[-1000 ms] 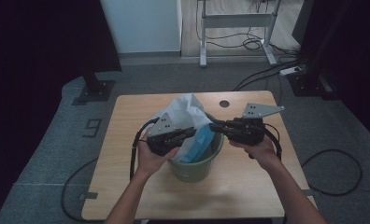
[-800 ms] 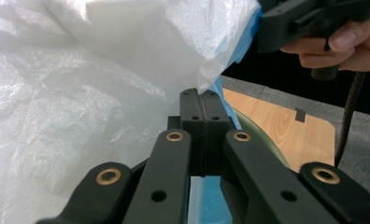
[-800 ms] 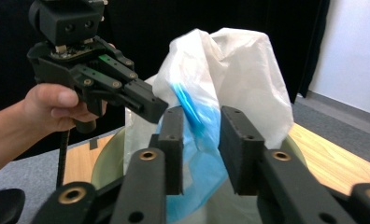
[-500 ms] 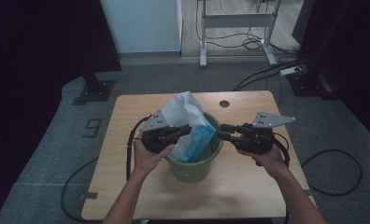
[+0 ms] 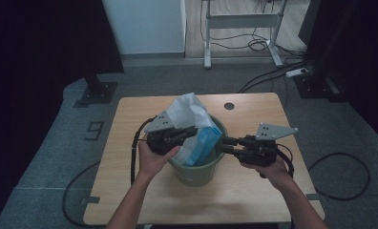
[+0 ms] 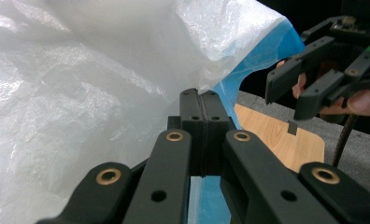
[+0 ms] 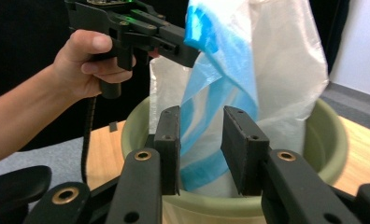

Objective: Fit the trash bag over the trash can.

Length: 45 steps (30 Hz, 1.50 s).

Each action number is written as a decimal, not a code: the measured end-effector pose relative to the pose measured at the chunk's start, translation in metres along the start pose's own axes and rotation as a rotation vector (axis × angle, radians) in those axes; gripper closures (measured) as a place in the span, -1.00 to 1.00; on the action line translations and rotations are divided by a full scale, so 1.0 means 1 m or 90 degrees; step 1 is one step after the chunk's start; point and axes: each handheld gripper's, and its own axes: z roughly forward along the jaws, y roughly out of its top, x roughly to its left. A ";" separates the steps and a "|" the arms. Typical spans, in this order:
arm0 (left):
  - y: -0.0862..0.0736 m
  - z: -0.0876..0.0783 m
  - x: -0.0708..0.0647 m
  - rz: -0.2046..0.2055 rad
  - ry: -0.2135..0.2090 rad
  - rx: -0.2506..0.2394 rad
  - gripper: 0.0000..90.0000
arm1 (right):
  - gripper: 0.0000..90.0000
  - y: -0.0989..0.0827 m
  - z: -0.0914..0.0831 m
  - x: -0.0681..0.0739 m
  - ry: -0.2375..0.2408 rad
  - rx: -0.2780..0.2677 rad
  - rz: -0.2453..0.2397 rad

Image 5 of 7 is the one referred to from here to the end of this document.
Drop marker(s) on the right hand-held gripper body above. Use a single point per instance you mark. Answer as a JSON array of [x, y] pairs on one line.
[[260, 151]]

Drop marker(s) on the green plastic bin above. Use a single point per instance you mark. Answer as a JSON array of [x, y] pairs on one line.
[[196, 175]]

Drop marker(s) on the black stand base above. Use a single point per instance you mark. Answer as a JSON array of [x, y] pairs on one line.
[[98, 92]]

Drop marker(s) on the dark round table grommet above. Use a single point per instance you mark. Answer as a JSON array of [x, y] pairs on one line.
[[229, 106]]

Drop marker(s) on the person's right hand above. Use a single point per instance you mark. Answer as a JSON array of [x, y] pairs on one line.
[[274, 173]]

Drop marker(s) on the white metal stand frame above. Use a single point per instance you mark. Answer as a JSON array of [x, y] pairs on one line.
[[241, 21]]

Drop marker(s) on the grey tape strip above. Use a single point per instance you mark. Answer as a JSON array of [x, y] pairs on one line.
[[90, 200], [312, 197]]

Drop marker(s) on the white blue-edged plastic bag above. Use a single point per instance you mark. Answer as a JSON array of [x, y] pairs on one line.
[[190, 111]]

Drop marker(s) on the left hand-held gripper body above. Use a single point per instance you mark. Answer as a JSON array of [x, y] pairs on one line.
[[160, 140]]

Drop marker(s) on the black stand with base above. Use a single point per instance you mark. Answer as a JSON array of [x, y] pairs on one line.
[[317, 86]]

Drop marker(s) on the white panel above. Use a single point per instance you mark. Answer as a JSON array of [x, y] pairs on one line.
[[145, 25]]

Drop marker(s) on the white power strip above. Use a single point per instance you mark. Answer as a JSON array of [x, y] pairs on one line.
[[296, 72]]

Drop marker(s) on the dark curtain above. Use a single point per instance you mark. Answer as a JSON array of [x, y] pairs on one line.
[[368, 63], [34, 63]]

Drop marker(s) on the person's left hand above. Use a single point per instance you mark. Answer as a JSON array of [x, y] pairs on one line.
[[150, 163]]

